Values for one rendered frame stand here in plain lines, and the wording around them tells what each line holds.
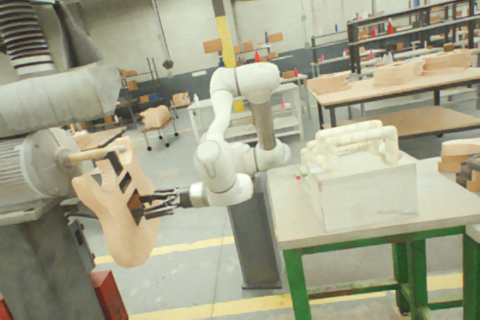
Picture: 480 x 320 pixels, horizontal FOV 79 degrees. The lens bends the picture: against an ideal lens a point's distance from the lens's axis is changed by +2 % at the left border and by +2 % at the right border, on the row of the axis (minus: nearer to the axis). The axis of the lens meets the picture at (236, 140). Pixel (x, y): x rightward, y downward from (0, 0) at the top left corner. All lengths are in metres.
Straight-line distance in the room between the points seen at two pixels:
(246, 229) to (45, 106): 1.33
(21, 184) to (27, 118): 0.26
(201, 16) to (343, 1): 5.39
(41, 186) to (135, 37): 11.81
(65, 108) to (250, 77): 0.73
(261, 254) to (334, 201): 1.16
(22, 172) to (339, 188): 0.98
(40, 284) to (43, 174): 0.45
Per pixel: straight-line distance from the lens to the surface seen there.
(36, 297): 1.44
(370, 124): 0.95
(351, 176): 0.87
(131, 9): 12.91
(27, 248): 1.32
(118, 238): 0.99
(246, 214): 1.83
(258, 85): 1.30
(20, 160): 1.15
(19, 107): 1.04
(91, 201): 0.93
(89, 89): 0.92
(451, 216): 1.04
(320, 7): 12.38
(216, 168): 0.81
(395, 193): 0.95
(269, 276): 2.09
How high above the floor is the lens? 1.47
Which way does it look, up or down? 15 degrees down
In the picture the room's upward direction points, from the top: 12 degrees counter-clockwise
